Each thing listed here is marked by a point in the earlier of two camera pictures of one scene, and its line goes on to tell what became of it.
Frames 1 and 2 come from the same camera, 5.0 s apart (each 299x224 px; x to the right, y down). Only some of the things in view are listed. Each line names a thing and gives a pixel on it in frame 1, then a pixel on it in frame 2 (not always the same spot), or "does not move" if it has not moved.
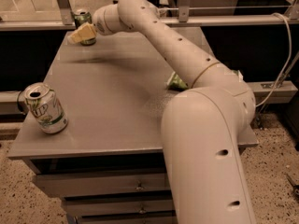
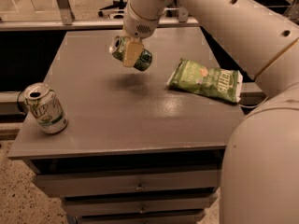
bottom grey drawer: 152,219 does not move
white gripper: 99,21 -> 139,23
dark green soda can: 80,19 -> 118,49
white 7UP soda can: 47,107 does not move
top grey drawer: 83,183 does not move
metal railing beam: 167,22 does not move
